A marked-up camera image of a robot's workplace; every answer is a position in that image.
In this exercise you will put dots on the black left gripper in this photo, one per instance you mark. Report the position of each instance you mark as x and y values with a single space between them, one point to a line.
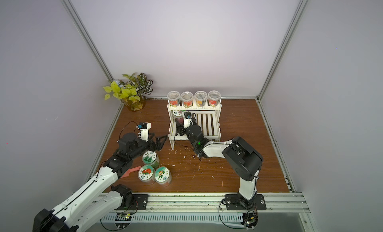
157 145

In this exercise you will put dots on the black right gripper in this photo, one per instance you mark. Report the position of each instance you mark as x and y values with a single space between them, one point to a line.
182 128

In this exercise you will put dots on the jar with tree lid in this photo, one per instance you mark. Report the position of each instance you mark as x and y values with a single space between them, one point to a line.
151 158

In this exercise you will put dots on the jar with strawberry lid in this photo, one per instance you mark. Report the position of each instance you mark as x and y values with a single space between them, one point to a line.
147 174

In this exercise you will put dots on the clear seed container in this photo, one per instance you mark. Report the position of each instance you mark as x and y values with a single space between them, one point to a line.
200 98
214 98
187 99

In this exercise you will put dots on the clear container red seeds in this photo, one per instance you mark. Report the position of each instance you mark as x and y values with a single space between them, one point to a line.
174 98

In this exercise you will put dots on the jar with orange flower lid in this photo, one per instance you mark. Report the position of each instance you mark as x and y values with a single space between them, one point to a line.
163 176

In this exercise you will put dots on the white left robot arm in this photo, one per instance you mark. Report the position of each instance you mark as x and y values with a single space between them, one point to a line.
99 195

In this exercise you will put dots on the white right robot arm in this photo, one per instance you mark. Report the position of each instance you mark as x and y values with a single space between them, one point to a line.
242 157

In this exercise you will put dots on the white wooden slatted shelf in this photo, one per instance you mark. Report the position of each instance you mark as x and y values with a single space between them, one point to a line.
187 109

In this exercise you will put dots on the pink plastic scoop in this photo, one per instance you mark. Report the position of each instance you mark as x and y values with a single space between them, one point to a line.
129 171

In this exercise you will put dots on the green potted plant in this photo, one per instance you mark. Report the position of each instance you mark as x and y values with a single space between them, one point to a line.
132 93

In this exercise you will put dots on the left controller board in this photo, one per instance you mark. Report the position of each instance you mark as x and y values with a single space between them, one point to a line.
122 220

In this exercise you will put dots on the controller board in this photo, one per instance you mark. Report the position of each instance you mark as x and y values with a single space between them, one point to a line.
122 220
250 219

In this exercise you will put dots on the right controller board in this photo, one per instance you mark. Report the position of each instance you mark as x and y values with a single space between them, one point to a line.
250 219

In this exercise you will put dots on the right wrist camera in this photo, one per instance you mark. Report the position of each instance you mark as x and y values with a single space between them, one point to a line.
189 119

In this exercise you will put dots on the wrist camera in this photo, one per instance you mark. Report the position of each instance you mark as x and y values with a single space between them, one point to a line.
144 128
189 119

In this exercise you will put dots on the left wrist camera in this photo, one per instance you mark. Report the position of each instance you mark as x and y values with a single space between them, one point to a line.
144 128

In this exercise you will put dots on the aluminium front rail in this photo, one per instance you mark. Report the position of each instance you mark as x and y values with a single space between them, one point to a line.
214 202

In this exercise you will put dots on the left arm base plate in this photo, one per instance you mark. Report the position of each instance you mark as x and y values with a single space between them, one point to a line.
134 202

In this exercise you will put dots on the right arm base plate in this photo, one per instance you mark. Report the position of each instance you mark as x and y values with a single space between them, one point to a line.
237 202

